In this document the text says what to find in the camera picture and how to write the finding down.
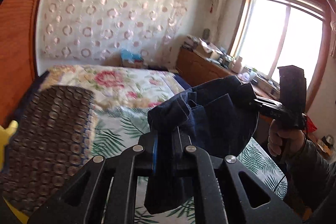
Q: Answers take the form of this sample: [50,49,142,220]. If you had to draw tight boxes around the navy blue printed t-shirt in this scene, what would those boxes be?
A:
[145,76,259,214]

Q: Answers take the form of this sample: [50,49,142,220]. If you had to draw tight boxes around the grey sleeved right forearm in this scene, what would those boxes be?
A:
[286,140,335,214]

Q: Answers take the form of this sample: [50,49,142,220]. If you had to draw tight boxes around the right hand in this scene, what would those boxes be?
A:
[268,120,305,156]

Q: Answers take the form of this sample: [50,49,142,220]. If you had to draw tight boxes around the floral leaf bed quilt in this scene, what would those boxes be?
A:
[39,64,288,224]

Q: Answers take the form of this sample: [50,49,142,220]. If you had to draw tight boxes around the wooden sideboard cabinet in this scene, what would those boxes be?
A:
[175,47,279,101]

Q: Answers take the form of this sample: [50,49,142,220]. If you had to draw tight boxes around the wooden framed window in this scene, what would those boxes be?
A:
[225,0,331,109]

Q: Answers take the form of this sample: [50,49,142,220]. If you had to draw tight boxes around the brown patterned pillow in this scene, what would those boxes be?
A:
[1,86,95,216]

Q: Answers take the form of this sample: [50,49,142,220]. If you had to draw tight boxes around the cardboard box on sideboard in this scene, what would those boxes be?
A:
[195,39,223,60]

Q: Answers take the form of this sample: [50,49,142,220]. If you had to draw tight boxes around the blue item behind bed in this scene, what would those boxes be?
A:
[120,49,143,69]

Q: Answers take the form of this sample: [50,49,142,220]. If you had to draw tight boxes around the yellow plush toy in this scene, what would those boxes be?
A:
[0,120,18,170]

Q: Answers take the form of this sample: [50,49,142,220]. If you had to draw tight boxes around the sheer circle pattern curtain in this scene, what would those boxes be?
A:
[36,0,188,66]

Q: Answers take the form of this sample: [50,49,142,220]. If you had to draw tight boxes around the wooden louvered wardrobe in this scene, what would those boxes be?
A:
[1,0,40,127]

